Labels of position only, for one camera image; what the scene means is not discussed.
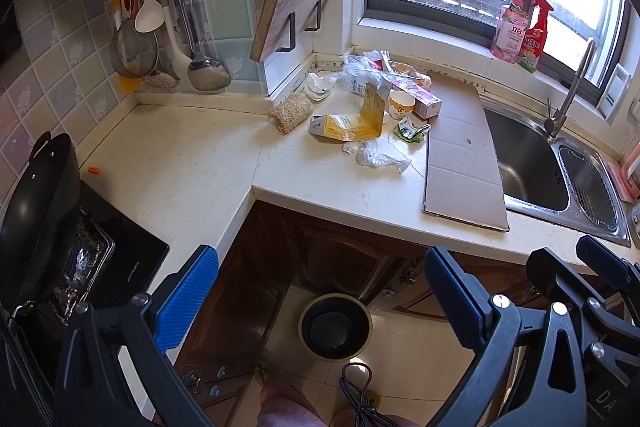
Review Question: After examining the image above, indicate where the clear plastic bag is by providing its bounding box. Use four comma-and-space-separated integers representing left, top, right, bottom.
342, 50, 392, 100

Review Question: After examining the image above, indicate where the white paper bag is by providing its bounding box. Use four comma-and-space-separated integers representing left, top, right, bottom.
303, 72, 337, 103

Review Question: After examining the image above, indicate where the yellow snack wrapper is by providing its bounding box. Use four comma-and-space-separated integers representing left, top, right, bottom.
360, 81, 390, 140

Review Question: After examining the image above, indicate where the round trash bin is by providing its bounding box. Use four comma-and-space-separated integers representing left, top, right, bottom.
297, 294, 373, 362

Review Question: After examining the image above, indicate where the black gas stove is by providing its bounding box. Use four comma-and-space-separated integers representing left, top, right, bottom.
0, 180, 172, 323

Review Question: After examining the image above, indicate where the pink sponge holder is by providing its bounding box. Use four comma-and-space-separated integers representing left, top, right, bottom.
606, 161, 638, 204

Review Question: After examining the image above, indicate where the stainless steel sink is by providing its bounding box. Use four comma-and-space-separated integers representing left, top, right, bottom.
482, 100, 631, 247

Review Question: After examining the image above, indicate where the brown cardboard sheet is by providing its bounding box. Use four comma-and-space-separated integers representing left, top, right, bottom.
423, 72, 509, 232

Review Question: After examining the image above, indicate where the chrome sink faucet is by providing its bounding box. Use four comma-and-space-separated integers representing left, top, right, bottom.
544, 37, 596, 140

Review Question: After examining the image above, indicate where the black wok pan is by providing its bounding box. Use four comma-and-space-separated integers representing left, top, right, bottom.
1, 131, 80, 310

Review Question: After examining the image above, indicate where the clear crumpled plastic wrap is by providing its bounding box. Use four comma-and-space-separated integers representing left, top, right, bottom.
342, 140, 411, 174

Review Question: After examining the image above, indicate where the green white crumpled wrapper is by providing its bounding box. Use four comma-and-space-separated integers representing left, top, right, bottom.
394, 117, 431, 143

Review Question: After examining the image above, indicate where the red white long box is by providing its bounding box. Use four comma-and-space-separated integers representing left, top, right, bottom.
380, 50, 442, 120

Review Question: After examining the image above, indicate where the paper cup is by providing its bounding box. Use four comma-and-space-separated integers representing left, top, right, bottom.
388, 90, 416, 121

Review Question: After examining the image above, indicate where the yellow flattened carton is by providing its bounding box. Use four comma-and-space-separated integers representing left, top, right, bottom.
308, 115, 378, 142

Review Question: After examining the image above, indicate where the red spray bottle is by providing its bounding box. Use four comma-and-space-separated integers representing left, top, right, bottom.
516, 0, 553, 72

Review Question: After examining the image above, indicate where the steel soup ladle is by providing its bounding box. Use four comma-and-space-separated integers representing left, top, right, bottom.
177, 0, 231, 92

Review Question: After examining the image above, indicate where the pink soap refill pouch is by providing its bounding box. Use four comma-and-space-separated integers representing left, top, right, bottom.
490, 0, 529, 64

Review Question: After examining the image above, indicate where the white slotted spoon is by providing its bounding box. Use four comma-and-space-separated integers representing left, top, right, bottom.
142, 6, 191, 91

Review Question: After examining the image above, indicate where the metal mesh strainer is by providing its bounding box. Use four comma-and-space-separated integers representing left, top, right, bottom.
110, 0, 158, 79

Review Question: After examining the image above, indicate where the black cutting board rack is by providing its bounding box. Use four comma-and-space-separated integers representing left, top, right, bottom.
276, 0, 322, 53

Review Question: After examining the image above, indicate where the black cable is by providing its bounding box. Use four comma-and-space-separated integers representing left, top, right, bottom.
339, 361, 386, 427

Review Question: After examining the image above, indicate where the white wall socket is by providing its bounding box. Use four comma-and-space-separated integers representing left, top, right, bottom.
597, 64, 630, 122

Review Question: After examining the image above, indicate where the dark window frame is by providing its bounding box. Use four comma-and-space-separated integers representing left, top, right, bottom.
364, 0, 633, 105

